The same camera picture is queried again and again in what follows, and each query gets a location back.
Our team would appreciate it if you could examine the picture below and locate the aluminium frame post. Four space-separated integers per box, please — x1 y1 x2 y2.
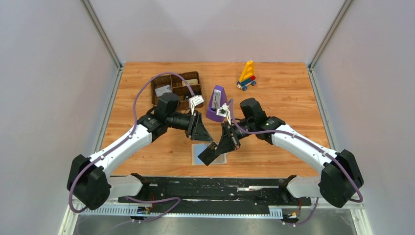
308 0 354 71
80 0 123 71

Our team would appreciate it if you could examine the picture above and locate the grey card in basket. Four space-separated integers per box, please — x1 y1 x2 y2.
154 85 172 97

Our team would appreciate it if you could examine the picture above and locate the beige card in basket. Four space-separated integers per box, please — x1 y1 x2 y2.
186 78 199 86

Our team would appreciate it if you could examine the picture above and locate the colourful toy block car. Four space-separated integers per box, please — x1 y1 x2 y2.
236 60 256 91

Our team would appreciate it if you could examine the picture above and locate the left aluminium frame post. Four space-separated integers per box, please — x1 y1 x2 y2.
80 0 123 71

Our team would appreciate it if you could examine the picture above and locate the right aluminium frame post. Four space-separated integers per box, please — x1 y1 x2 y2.
308 0 354 71

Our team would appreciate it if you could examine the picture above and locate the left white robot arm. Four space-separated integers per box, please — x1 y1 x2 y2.
67 93 213 210

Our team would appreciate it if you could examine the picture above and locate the purple metronome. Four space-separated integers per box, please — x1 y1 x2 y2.
206 85 228 123

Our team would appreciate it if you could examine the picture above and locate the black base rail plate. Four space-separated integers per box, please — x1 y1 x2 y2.
135 176 312 213

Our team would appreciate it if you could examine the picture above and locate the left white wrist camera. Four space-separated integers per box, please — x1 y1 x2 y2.
188 95 204 114

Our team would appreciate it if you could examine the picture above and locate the brown wicker divided basket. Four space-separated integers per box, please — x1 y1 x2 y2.
150 71 202 111

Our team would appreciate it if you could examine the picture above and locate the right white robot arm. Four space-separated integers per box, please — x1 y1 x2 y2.
215 98 364 208

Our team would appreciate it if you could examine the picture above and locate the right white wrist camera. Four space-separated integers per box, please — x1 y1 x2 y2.
216 103 231 123

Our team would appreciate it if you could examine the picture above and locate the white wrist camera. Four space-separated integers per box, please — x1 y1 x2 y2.
216 103 231 123
188 95 204 114

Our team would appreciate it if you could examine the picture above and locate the white slotted cable duct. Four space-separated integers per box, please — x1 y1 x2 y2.
80 205 283 219

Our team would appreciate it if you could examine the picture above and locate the white card holder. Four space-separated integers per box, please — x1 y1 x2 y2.
191 143 227 165

